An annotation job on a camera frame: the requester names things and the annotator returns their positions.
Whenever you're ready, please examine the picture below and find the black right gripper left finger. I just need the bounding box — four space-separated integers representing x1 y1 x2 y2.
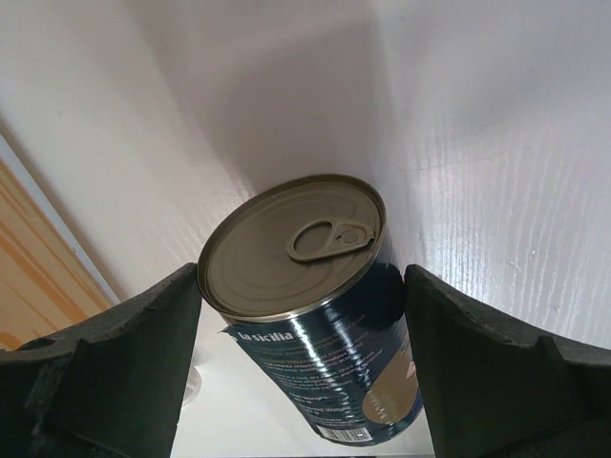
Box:
1 263 201 457

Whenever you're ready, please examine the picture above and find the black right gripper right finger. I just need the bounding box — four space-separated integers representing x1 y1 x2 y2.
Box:
405 264 610 457

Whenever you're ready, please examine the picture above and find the dark blue round can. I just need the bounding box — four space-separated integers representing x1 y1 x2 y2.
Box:
198 174 423 447

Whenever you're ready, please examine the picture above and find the wooden cabinet box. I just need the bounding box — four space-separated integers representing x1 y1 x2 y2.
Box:
1 139 119 350

